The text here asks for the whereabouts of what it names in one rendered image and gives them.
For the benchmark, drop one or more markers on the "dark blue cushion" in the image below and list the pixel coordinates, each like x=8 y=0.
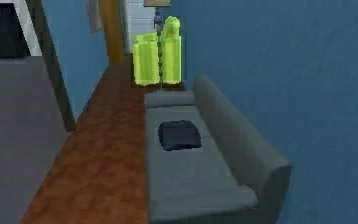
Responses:
x=179 y=135

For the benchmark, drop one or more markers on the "floor lamp with beige shade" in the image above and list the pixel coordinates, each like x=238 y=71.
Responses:
x=159 y=40

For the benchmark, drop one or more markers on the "orange wooden door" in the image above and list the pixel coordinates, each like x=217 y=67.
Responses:
x=112 y=30

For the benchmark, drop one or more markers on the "bright green armchair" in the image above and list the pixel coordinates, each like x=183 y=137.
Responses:
x=147 y=60

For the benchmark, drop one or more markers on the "grey sofa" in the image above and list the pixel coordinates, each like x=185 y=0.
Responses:
x=187 y=173

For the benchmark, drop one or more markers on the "white panelled door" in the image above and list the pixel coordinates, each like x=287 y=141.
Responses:
x=141 y=20

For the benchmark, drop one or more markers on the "grey framed wall picture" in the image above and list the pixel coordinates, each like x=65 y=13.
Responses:
x=93 y=15

